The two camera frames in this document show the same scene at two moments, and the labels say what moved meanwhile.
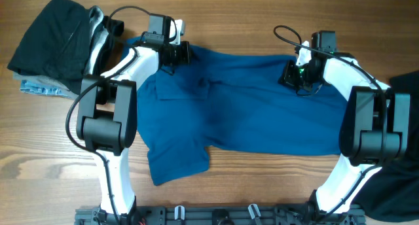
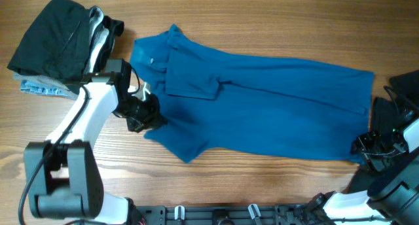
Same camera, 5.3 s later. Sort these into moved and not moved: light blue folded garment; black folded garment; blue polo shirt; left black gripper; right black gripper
Moved: left black gripper; right black gripper; blue polo shirt
Not moved: black folded garment; light blue folded garment
